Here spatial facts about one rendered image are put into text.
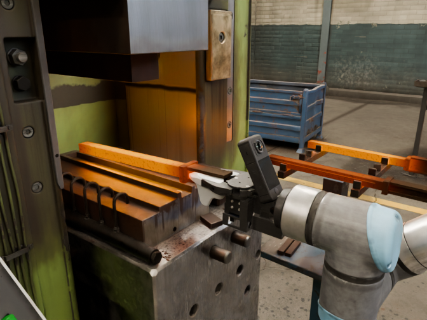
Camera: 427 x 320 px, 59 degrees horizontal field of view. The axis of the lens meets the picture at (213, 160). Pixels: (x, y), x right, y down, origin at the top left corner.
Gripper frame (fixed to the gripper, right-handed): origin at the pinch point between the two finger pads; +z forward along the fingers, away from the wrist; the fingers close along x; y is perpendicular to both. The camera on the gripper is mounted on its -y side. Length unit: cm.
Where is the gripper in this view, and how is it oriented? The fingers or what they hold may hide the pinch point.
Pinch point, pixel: (197, 171)
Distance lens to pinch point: 74.1
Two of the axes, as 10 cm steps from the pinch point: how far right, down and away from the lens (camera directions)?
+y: -0.1, 9.5, 3.2
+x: 6.0, -2.5, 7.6
